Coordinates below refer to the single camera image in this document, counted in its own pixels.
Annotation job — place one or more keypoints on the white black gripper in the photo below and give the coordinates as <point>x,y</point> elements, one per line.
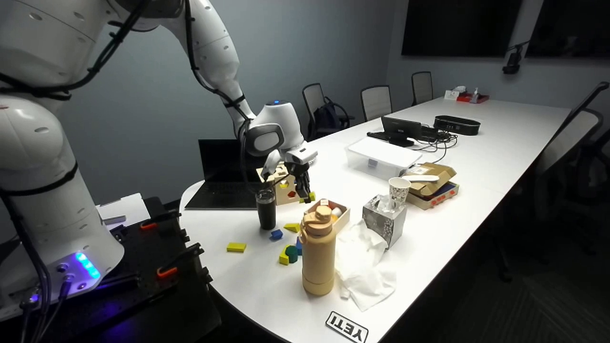
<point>290,163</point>

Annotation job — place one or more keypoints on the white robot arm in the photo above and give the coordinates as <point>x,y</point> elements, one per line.
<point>47,52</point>

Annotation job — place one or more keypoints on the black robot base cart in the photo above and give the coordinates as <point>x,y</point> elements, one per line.
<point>131,306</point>

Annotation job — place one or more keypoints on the yellow long block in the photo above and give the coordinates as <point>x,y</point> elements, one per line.
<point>291,227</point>

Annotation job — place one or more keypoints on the wooden sorting box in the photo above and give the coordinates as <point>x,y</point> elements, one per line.
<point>326,216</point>

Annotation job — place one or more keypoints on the blue cube block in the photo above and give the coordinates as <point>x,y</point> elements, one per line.
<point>274,235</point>

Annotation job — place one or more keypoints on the green cylinder block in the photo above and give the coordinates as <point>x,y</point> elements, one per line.
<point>291,254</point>

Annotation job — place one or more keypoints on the yellow square block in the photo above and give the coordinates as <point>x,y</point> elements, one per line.
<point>282,260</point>

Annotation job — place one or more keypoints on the tissue box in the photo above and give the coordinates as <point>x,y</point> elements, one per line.
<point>385,216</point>

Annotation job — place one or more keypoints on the yellow flat block far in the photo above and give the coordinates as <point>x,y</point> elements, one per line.
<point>234,247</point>

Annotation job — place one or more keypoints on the black tumbler cup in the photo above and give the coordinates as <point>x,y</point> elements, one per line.
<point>265,203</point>

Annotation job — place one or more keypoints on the office chair with backpack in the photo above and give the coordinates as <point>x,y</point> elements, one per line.
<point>324,115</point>

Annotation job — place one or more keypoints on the tan insulated water bottle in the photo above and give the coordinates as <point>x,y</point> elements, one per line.
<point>318,256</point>

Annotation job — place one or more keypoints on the white flat tray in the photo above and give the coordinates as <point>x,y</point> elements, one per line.
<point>381,157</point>

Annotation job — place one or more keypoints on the black laptop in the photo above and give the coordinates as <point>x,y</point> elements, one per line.
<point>229,176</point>

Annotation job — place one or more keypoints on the paper cup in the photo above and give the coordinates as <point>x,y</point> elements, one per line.
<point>398,191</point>

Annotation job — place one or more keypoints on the black electronic device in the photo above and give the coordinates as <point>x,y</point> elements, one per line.
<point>406,132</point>

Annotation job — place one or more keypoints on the grey office chair middle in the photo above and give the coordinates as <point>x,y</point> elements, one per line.
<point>375,102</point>

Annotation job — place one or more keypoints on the grey office chair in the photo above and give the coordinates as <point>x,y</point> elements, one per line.
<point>375,102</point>
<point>421,86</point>

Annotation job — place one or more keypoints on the white crumpled tissue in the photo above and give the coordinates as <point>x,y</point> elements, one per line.
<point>364,267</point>

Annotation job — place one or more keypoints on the YETI sticker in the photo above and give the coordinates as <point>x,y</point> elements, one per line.
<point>347,328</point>

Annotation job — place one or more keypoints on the grey office chair far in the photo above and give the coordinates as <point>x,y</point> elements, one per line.
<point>421,86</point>

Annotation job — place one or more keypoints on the red item on table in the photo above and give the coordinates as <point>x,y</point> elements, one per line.
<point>459,94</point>

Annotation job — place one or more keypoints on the black chair right side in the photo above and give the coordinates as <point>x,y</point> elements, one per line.
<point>539,199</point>

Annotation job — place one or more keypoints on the orange clamp handle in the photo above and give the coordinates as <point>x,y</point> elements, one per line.
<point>166,273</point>

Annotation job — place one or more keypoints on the wall television screen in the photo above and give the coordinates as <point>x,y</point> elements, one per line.
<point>484,29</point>

